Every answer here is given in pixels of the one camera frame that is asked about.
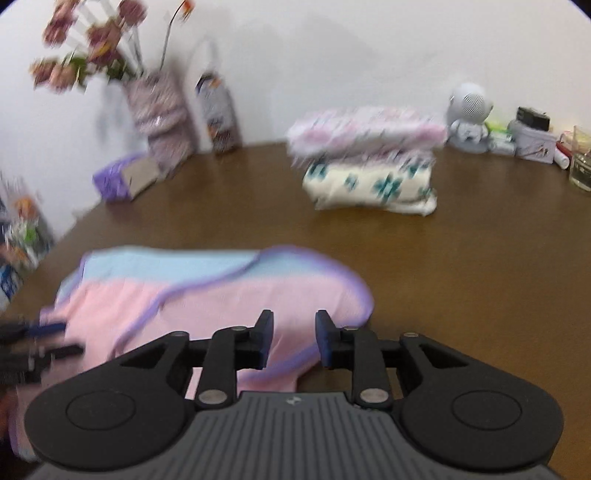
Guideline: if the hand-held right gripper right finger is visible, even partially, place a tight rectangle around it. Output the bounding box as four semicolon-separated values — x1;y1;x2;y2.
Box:
315;310;472;409

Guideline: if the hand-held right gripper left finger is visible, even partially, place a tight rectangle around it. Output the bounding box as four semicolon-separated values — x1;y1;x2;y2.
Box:
115;309;275;411

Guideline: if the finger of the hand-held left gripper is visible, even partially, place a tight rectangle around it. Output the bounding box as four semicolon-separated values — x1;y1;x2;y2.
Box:
32;344;85;370
0;322;68;341

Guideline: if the pink and blue mesh garment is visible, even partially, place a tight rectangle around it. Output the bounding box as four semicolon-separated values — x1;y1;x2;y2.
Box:
9;246;375;462

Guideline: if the blue and white carton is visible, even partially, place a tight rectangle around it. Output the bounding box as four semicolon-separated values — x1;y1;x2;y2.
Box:
0;265;24;310

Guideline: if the rolling storage cart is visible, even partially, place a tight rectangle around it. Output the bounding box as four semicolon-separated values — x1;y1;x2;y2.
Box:
0;173;54;278

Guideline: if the cream flowered folded cloth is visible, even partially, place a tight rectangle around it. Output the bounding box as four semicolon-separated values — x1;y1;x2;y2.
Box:
302;154;438;217

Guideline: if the purple tissue box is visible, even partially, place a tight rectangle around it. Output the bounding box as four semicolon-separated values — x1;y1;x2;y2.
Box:
92;152;160;204

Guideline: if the pink floral folded cloth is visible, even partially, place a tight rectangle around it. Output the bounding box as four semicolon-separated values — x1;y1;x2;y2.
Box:
286;106;448;158

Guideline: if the tea bottle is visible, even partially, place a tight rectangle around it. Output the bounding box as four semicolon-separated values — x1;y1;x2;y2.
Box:
193;39;243;155

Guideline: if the purple fuzzy vase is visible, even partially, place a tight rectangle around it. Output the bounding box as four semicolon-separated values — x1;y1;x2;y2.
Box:
124;71;197;178

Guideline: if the green and white small box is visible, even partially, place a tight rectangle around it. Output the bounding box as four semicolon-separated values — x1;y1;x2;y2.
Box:
487;121;517;155

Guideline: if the white robot toy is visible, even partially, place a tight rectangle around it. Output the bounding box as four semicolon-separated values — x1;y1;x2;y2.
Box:
445;82;495;154

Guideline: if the grey tin box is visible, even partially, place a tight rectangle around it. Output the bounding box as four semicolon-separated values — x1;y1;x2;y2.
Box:
510;121;558;164

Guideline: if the dried rose bouquet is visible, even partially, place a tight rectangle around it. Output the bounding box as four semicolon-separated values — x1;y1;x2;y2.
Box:
28;0;195;93

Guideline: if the red and white tube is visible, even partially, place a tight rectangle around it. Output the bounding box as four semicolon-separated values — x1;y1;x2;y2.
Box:
555;134;574;171

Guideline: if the black rectangular device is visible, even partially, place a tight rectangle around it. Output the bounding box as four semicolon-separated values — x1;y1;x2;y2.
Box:
516;106;551;132

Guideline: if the glass cup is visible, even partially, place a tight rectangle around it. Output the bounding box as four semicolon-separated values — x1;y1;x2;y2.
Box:
569;126;591;192

